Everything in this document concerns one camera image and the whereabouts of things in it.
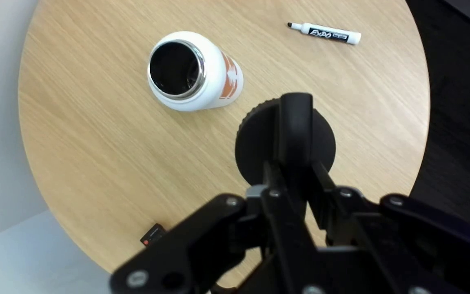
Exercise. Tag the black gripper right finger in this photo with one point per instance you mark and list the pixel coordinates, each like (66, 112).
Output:
(399, 239)

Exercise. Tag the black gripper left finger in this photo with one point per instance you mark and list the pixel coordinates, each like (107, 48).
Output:
(208, 239)

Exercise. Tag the black round bottle lid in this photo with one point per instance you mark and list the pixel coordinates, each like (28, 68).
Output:
(325, 141)

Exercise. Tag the white bottle orange print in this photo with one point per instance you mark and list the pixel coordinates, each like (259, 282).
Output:
(213, 71)

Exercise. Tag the small black box red mark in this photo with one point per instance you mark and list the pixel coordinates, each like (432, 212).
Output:
(153, 236)

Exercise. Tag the round wooden table top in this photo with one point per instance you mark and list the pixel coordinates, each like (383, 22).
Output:
(110, 164)

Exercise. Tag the white black dry-erase marker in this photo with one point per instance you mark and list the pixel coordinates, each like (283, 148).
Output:
(327, 35)

